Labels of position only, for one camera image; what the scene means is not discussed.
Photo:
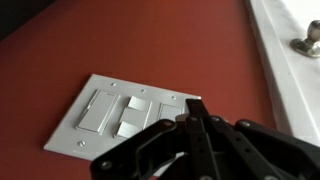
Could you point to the small white toggle switch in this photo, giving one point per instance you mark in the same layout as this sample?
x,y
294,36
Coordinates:
x,y
138,103
127,129

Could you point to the wide white rocker switch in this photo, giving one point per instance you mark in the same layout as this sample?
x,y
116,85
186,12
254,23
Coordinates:
x,y
98,111

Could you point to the narrow white rocker switch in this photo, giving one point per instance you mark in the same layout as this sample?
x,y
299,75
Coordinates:
x,y
170,112

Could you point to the silver door knob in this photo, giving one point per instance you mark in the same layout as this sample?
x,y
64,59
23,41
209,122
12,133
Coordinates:
x,y
308,41

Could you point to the white light switch plate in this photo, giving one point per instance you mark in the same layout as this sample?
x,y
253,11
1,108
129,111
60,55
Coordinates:
x,y
66,136

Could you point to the silver plate screw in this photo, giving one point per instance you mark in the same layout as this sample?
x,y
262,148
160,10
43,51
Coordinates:
x,y
81,143
143,90
113,84
173,97

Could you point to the white door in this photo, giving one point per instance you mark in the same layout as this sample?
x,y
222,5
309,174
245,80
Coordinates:
x,y
286,66

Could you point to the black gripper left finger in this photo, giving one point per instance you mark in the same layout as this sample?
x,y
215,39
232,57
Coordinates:
x,y
133,146

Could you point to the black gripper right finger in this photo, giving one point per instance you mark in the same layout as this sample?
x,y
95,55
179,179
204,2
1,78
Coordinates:
x,y
266,146

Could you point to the dark wooden door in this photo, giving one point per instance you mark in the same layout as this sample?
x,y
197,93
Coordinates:
x,y
16,13

